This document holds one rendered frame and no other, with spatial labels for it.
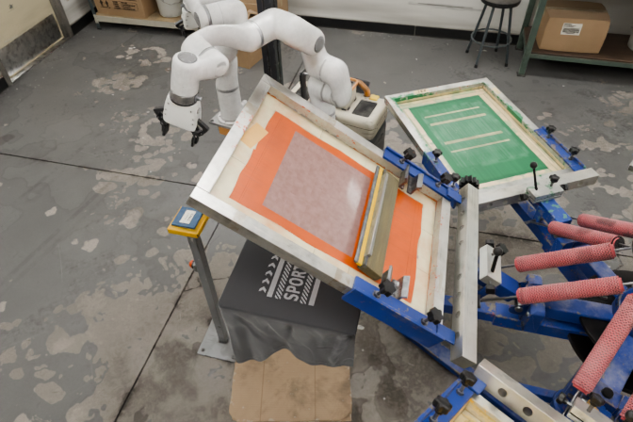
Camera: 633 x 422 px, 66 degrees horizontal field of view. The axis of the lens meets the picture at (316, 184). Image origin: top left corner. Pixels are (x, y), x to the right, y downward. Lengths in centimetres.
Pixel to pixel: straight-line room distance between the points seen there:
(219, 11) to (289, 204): 74
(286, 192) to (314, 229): 13
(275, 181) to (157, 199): 222
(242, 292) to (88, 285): 162
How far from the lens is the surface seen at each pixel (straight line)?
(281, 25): 149
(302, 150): 155
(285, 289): 176
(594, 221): 197
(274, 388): 261
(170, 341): 286
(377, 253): 143
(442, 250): 163
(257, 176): 140
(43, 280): 340
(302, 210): 141
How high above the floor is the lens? 240
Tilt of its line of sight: 44 degrees down
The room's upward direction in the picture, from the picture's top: 2 degrees counter-clockwise
